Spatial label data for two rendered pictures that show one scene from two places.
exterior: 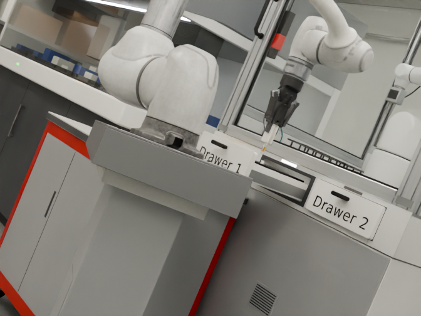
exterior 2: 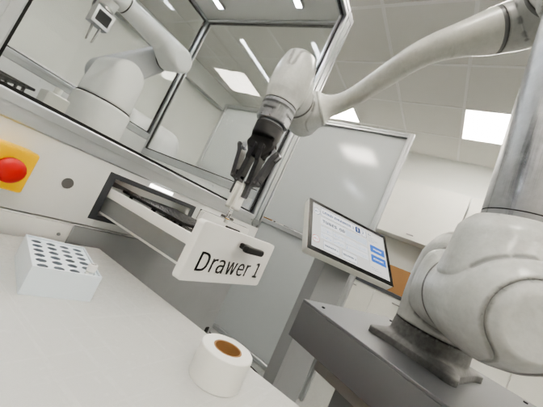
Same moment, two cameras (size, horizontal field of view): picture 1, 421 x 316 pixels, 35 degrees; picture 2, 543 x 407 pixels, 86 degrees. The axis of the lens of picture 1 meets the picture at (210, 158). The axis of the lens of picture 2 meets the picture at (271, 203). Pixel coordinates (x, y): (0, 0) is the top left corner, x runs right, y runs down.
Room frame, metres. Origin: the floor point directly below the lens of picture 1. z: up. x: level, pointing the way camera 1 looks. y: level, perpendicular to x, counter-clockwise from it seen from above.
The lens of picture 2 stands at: (2.41, 0.56, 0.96)
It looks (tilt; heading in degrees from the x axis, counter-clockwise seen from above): 5 degrees up; 249
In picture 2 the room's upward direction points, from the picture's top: 25 degrees clockwise
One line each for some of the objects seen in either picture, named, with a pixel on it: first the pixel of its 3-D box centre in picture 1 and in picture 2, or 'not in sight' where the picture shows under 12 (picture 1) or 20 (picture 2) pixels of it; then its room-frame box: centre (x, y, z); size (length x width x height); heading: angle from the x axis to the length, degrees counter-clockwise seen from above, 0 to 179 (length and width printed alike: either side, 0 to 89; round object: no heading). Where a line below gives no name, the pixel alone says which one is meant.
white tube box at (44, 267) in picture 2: not in sight; (56, 266); (2.48, 0.05, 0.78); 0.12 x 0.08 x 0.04; 113
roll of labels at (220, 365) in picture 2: not in sight; (220, 362); (2.24, 0.21, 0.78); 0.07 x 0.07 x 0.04
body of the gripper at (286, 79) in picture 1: (288, 90); (263, 140); (2.22, -0.15, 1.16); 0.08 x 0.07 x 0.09; 131
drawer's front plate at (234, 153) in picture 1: (223, 156); (233, 258); (2.20, -0.04, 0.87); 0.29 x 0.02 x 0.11; 39
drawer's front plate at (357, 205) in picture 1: (343, 207); (221, 234); (2.14, -0.46, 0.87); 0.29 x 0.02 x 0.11; 39
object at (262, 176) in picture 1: (264, 175); (170, 226); (2.33, -0.20, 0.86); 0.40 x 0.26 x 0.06; 129
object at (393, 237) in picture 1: (366, 213); (80, 169); (2.65, -0.66, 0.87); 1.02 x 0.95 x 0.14; 39
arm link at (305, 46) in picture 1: (313, 41); (292, 82); (2.21, -0.16, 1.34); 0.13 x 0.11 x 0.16; 49
